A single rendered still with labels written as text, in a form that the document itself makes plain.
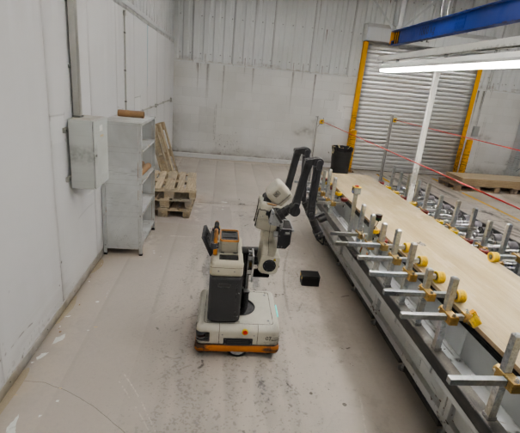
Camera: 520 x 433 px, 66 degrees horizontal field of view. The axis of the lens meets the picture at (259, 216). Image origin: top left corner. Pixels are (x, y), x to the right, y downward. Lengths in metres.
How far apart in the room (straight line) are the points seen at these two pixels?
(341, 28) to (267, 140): 3.34
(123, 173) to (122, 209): 0.41
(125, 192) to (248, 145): 6.62
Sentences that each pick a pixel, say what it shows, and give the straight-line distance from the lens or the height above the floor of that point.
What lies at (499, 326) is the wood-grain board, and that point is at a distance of 2.71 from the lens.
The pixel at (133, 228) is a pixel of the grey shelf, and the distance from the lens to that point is 4.85.
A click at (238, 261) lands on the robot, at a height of 0.81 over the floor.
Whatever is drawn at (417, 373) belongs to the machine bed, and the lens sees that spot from 3.35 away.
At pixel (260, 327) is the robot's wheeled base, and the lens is 3.23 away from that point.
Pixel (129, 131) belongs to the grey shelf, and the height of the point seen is 1.46.
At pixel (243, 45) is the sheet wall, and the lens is 10.84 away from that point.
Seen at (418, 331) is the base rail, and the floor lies 0.70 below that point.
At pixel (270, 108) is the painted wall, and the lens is 10.88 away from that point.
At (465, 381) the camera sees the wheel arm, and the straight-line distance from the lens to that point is 2.05.
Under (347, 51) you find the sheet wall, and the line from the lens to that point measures 11.28.
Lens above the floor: 2.09
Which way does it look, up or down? 19 degrees down
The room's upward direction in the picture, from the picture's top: 5 degrees clockwise
